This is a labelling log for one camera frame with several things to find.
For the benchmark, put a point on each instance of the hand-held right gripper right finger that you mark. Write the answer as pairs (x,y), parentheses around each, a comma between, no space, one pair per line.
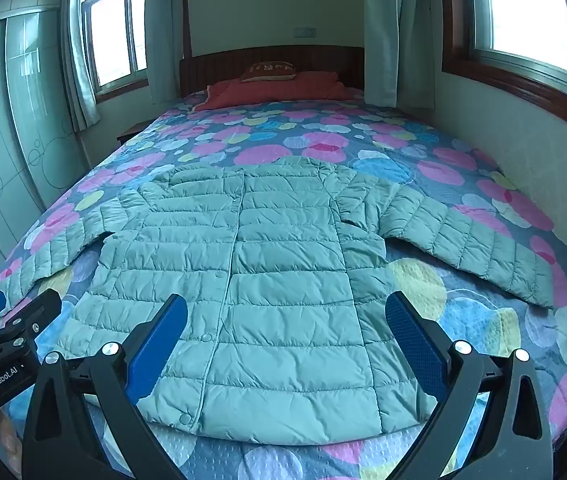
(413,340)

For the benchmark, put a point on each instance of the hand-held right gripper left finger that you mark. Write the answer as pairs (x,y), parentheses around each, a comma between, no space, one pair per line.
(158,350)

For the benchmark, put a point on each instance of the light green puffer jacket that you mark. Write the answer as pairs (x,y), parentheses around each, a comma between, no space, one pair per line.
(283,270)

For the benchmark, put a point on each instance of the glossy white wardrobe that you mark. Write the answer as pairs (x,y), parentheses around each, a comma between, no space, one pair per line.
(13,135)

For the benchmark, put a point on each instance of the dark wooden nightstand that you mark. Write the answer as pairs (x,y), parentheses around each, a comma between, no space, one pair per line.
(131,134)

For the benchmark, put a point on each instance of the circle-patterned bedspread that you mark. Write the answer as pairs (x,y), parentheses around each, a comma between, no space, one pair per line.
(313,140)

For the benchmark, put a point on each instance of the narrow pale curtain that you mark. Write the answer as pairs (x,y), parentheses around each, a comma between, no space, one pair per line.
(80,60)

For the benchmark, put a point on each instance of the wooden window trim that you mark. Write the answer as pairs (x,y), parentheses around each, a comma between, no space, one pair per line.
(513,87)

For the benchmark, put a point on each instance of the red pillow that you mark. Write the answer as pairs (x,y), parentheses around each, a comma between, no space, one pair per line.
(273,92)

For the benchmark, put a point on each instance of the small aluminium-framed window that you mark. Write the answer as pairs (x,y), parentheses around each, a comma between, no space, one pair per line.
(113,25)

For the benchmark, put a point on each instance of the dark wooden headboard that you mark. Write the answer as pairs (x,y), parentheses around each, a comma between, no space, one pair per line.
(223,65)

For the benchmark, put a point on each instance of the pale curtain beside headboard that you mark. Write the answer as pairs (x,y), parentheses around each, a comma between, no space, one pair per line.
(166,35)

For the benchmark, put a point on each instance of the brown printed cushion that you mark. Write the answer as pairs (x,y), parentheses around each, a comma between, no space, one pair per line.
(268,71)

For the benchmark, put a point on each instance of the wide pale curtain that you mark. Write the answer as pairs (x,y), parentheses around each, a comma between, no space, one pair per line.
(393,35)

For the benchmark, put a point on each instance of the large aluminium-framed window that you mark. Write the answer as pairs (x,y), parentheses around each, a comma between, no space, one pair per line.
(528,10)

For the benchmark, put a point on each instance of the white wall switch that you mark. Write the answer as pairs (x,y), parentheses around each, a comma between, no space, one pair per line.
(305,32)

